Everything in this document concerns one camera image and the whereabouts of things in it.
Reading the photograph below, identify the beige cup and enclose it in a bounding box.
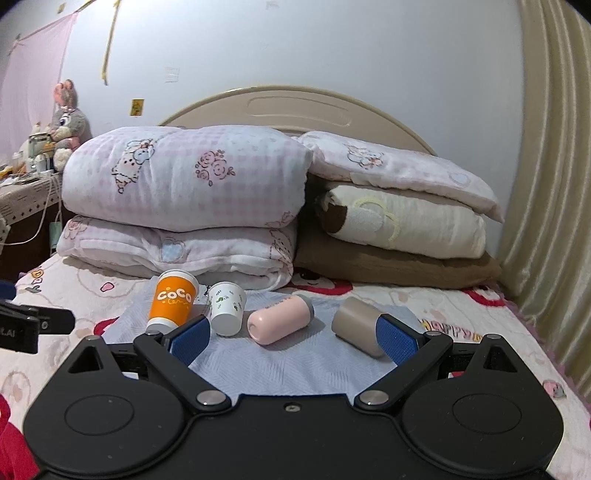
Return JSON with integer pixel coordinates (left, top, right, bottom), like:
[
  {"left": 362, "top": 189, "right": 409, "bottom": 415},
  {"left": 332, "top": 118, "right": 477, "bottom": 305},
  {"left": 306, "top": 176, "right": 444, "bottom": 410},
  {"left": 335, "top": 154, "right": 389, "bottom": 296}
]
[{"left": 332, "top": 297, "right": 385, "bottom": 358}]

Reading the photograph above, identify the orange coco paper cup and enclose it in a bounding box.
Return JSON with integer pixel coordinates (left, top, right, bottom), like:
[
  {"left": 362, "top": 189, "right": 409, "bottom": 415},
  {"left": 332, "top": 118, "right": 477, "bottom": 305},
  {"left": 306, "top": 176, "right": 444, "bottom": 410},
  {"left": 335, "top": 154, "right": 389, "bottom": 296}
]
[{"left": 146, "top": 269, "right": 199, "bottom": 334}]

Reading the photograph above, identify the white patterned paper cup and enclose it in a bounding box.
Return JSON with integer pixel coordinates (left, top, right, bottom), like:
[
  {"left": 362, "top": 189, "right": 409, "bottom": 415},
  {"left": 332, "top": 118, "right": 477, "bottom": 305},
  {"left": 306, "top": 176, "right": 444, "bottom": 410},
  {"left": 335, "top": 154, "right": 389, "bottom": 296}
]
[{"left": 208, "top": 281, "right": 246, "bottom": 337}]

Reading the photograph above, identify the pink cup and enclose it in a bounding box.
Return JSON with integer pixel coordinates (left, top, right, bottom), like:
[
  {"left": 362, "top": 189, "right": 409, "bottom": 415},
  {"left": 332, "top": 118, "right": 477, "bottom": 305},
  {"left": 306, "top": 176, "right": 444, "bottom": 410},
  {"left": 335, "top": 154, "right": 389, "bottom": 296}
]
[{"left": 246, "top": 295, "right": 315, "bottom": 346}]

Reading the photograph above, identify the patterned bed sheet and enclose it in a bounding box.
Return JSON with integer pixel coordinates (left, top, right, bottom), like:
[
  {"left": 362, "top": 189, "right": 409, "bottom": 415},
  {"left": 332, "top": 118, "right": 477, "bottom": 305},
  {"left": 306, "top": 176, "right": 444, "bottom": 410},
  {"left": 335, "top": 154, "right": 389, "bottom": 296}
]
[{"left": 1, "top": 256, "right": 590, "bottom": 479}]

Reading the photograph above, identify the light blue cloth mat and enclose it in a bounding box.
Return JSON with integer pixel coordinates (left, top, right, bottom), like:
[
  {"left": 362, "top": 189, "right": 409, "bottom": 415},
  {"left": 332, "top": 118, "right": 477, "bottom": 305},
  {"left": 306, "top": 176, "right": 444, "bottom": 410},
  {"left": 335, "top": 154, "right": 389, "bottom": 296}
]
[{"left": 102, "top": 277, "right": 425, "bottom": 403}]

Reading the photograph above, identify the brown pillow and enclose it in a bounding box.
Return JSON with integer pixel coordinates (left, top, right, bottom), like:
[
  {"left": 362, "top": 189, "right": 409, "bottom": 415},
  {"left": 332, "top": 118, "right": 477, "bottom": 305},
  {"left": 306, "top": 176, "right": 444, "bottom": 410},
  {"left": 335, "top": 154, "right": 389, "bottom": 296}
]
[{"left": 294, "top": 230, "right": 502, "bottom": 289}]

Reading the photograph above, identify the pink floral folded blanket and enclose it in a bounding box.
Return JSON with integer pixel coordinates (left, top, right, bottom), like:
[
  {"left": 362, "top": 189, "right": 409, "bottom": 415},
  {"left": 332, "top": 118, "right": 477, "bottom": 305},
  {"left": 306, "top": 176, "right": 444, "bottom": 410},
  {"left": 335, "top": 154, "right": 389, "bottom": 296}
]
[{"left": 57, "top": 215, "right": 297, "bottom": 290}]

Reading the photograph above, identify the cream embroidered pillow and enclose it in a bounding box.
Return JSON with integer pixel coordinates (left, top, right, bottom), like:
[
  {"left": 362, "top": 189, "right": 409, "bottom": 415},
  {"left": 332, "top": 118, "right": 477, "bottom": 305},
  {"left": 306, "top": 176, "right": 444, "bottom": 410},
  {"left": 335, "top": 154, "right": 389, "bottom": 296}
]
[{"left": 317, "top": 182, "right": 487, "bottom": 259}]

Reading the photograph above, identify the red cloth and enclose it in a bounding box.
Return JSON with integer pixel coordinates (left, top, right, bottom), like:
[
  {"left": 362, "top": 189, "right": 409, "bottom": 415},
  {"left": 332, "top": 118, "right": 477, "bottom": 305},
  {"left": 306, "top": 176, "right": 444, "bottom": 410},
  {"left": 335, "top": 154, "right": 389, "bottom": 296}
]
[{"left": 0, "top": 396, "right": 39, "bottom": 480}]

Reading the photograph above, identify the cluttered bedside table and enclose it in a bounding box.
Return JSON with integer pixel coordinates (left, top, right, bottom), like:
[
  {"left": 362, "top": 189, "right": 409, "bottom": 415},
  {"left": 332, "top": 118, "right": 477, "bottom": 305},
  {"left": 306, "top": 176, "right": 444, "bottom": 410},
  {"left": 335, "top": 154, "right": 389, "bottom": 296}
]
[{"left": 1, "top": 123, "right": 62, "bottom": 277}]

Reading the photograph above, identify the beige curtain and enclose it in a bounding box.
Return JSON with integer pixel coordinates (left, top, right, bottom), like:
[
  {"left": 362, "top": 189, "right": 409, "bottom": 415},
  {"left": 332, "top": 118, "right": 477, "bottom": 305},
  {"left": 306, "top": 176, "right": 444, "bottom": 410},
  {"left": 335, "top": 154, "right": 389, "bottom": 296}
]
[{"left": 498, "top": 1, "right": 590, "bottom": 398}]

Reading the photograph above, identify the pink checked folded quilt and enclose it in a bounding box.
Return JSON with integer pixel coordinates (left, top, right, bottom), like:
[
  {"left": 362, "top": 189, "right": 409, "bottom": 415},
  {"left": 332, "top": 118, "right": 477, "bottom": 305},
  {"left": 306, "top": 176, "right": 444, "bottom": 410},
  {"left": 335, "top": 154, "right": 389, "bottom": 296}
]
[{"left": 62, "top": 125, "right": 311, "bottom": 232}]

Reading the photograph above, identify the grey plush rabbit toy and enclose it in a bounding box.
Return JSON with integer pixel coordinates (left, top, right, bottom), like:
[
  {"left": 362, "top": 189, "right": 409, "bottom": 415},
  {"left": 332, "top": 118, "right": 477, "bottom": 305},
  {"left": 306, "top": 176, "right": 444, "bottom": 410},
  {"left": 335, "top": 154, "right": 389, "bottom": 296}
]
[{"left": 49, "top": 79, "right": 92, "bottom": 172}]

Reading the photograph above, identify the pink white pillow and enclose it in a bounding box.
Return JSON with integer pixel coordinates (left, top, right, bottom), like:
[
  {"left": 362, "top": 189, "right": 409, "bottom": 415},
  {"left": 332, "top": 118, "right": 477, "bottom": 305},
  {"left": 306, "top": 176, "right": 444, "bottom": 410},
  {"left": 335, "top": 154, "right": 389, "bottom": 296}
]
[{"left": 297, "top": 131, "right": 504, "bottom": 223}]

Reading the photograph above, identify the pink mosquito net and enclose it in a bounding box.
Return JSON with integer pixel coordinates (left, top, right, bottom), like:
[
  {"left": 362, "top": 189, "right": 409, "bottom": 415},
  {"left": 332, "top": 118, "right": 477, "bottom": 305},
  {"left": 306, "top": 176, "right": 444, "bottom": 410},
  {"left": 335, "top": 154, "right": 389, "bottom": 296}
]
[{"left": 1, "top": 13, "right": 77, "bottom": 159}]

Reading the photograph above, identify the beige bed headboard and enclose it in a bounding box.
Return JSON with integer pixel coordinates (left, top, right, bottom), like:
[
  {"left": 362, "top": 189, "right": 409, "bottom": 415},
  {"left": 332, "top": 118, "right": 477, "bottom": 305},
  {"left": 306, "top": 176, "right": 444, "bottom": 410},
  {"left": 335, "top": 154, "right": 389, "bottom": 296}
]
[{"left": 161, "top": 85, "right": 435, "bottom": 155}]

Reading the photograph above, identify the white charging cable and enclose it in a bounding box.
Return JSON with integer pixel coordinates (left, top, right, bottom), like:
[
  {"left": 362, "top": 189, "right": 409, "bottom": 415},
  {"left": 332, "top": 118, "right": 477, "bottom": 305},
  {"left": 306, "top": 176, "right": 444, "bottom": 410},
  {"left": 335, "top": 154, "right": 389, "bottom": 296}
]
[{"left": 0, "top": 173, "right": 64, "bottom": 248}]

